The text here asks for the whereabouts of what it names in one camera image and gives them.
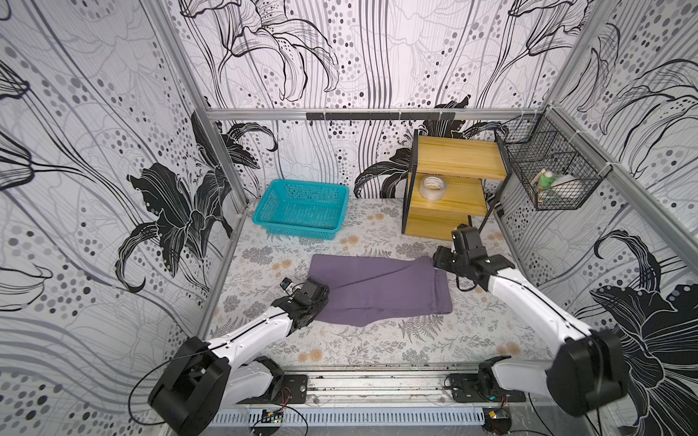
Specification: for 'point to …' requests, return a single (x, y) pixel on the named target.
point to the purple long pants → (364, 290)
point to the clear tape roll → (433, 188)
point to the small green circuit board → (275, 417)
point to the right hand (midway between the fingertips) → (442, 254)
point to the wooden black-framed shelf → (449, 183)
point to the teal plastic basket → (303, 209)
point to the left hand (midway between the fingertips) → (324, 304)
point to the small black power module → (497, 421)
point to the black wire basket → (553, 164)
